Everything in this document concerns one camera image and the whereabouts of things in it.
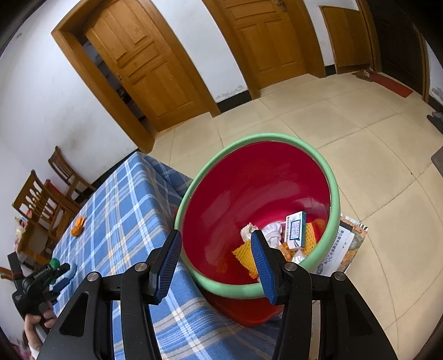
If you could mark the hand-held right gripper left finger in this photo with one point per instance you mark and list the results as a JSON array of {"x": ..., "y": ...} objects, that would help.
[{"x": 166, "y": 266}]

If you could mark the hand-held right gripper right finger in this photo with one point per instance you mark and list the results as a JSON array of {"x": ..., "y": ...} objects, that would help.
[{"x": 263, "y": 266}]

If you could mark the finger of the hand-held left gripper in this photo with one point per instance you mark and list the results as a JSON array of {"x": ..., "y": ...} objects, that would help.
[
  {"x": 61, "y": 282},
  {"x": 52, "y": 271}
]

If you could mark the yellow foam fruit net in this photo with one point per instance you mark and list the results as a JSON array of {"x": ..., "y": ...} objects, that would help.
[{"x": 242, "y": 254}]

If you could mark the orange snack packet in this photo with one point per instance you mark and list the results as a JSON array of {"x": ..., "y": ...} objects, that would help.
[{"x": 284, "y": 251}]

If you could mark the white sock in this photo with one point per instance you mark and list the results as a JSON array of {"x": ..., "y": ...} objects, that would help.
[{"x": 273, "y": 232}]

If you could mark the white cardboard box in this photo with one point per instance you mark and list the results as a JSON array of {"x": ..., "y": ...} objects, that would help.
[{"x": 296, "y": 230}]

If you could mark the person's left hand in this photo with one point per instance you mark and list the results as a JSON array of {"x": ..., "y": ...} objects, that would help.
[{"x": 34, "y": 327}]

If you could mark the light blue toy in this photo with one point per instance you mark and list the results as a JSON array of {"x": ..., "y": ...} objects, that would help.
[{"x": 71, "y": 270}]

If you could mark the orange carrot toy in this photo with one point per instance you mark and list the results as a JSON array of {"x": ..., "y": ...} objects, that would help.
[{"x": 78, "y": 226}]

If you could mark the tall-backed wooden chair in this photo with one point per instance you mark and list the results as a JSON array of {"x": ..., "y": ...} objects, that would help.
[{"x": 45, "y": 204}]

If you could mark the blue plaid tablecloth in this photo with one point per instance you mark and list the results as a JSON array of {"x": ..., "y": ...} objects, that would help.
[{"x": 121, "y": 214}]

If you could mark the printed flat cardboard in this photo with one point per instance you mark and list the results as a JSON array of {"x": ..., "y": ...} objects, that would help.
[{"x": 346, "y": 249}]

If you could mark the open wooden door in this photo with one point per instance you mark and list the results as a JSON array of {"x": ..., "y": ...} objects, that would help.
[{"x": 145, "y": 65}]

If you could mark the red doormat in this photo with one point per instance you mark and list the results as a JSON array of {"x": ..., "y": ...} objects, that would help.
[{"x": 392, "y": 84}]

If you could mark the closed wooden door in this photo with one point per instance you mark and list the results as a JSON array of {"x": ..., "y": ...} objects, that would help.
[{"x": 266, "y": 41}]

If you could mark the dark slippers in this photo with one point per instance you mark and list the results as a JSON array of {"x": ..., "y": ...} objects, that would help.
[{"x": 436, "y": 122}]

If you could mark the small wooden cabinet door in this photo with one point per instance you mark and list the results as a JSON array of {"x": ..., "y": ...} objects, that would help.
[{"x": 348, "y": 38}]

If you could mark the wooden chair by wall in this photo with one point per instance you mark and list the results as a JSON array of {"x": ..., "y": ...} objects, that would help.
[{"x": 67, "y": 169}]

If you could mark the wooden frame of open door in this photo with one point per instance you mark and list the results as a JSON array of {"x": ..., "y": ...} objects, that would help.
[{"x": 86, "y": 69}]

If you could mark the wooden frame of closed door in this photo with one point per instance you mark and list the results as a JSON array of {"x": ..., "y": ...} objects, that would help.
[{"x": 316, "y": 52}]

